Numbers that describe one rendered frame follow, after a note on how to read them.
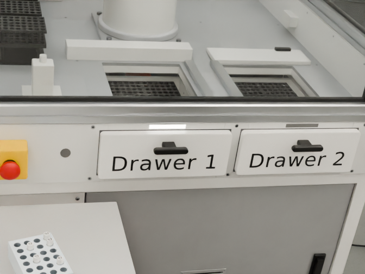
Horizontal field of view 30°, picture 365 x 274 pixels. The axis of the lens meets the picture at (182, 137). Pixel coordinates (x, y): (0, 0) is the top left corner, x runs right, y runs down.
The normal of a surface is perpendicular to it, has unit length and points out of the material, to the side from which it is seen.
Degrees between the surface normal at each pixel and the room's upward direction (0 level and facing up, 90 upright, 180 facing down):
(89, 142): 90
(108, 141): 90
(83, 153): 90
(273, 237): 90
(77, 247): 0
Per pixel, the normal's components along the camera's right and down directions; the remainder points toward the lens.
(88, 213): 0.12, -0.87
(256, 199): 0.24, 0.50
